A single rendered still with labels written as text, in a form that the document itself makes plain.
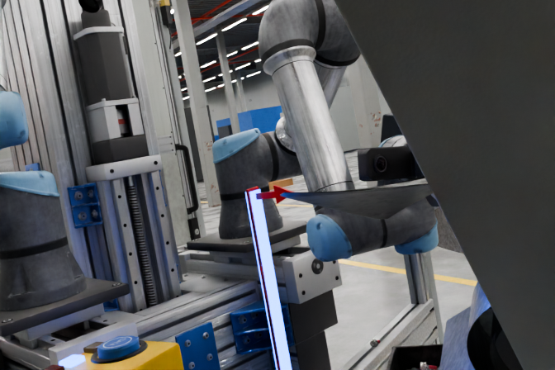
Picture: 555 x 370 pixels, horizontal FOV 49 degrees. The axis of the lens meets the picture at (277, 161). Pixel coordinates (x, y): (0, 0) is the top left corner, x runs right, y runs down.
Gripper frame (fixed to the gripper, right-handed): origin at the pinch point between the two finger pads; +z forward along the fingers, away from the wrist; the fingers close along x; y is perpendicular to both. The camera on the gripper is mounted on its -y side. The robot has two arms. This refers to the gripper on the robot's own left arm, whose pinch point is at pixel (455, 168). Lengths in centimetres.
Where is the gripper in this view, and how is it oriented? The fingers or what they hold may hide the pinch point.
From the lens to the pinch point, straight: 75.1
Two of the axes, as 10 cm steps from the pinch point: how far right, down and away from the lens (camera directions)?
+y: 10.0, -0.7, 0.7
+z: 0.7, 0.4, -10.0
